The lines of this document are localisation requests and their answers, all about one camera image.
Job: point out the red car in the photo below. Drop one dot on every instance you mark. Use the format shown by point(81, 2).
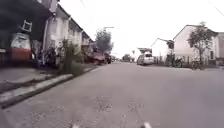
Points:
point(98, 58)

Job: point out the dark green tree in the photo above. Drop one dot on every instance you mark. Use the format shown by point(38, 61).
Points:
point(103, 40)

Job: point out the silver van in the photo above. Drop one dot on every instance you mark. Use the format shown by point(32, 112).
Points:
point(145, 59)

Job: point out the low building with dark roof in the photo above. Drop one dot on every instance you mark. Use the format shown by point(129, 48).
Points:
point(144, 50)

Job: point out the grey asphalt road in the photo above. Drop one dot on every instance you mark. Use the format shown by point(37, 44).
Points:
point(133, 93)

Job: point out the street lamp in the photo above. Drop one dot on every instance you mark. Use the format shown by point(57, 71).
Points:
point(108, 27)

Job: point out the green bush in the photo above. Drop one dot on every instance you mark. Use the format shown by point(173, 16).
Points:
point(70, 62)

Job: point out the white house with dark roof edge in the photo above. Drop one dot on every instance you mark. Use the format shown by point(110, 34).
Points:
point(160, 50)

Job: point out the row of pale houses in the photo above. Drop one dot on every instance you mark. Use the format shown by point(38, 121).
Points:
point(60, 30)

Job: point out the parked motorcycles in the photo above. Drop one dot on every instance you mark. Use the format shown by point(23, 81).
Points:
point(175, 62)

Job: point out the robot's own part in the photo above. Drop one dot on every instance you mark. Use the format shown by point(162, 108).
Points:
point(145, 125)
point(75, 126)

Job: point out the white gabled house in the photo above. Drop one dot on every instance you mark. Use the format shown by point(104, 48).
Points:
point(182, 45)

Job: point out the concrete pavement with kerb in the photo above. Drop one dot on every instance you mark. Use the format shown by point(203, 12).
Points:
point(33, 87)

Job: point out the slender leafy tree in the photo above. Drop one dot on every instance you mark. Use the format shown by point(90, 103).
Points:
point(200, 37)

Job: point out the red and white vehicle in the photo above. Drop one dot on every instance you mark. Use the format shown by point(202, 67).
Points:
point(20, 46)

